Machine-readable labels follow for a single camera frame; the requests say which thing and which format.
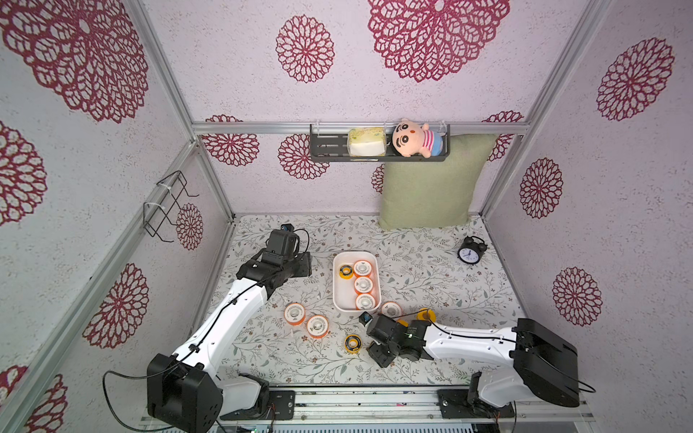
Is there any orange tape roll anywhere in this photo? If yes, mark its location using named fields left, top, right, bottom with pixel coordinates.
left=356, top=293, right=377, bottom=311
left=353, top=260, right=374, bottom=278
left=306, top=315, right=330, bottom=339
left=380, top=301, right=402, bottom=319
left=354, top=276, right=374, bottom=295
left=283, top=302, right=306, bottom=326

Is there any black yellow tape roll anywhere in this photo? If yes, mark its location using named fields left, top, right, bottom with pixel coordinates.
left=344, top=334, right=363, bottom=355
left=339, top=264, right=354, bottom=280

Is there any white plastic storage box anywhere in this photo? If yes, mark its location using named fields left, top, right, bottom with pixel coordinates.
left=332, top=251, right=383, bottom=313

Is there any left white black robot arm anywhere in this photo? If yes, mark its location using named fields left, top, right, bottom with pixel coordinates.
left=146, top=251, right=311, bottom=432

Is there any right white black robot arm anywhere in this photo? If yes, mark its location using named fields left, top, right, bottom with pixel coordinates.
left=359, top=312, right=580, bottom=409

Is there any yellow tape roll top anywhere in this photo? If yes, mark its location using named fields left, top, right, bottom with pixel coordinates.
left=416, top=309, right=437, bottom=322

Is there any black alarm clock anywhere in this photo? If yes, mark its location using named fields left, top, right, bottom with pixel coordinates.
left=458, top=236, right=487, bottom=265

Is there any green pillow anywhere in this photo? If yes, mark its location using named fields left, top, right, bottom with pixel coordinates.
left=379, top=135, right=496, bottom=230

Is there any yellow green sponge pack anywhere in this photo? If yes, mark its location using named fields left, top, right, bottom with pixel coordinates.
left=348, top=127, right=387, bottom=157

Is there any plush doll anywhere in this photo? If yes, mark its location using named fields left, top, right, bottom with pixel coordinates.
left=392, top=118, right=443, bottom=159

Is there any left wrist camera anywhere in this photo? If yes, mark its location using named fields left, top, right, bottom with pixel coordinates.
left=262, top=223, right=300, bottom=266

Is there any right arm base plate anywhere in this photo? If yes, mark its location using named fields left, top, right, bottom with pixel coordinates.
left=437, top=372, right=516, bottom=420

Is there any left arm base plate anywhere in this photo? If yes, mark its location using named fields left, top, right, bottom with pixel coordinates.
left=220, top=390, right=296, bottom=421

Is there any black wire wall rack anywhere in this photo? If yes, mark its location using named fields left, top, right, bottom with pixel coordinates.
left=141, top=170, right=198, bottom=244

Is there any black wall shelf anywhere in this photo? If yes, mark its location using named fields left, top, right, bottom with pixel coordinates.
left=309, top=122, right=451, bottom=163

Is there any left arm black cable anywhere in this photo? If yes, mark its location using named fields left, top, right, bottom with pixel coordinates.
left=101, top=226, right=312, bottom=433

